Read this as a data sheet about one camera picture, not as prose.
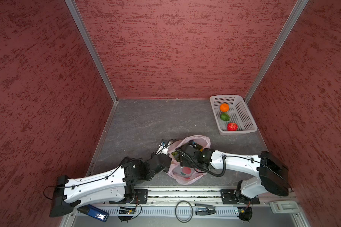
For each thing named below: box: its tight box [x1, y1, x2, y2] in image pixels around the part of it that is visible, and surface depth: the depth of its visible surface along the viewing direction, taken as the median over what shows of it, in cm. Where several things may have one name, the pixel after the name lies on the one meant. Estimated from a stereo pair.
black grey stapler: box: [194, 203, 216, 216], surface depth 71 cm
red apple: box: [226, 122, 239, 131], surface depth 99 cm
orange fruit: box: [219, 103, 230, 113], surface depth 113 cm
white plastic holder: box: [269, 200, 300, 214], surface depth 71 cm
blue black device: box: [76, 204, 110, 223], surface depth 68 cm
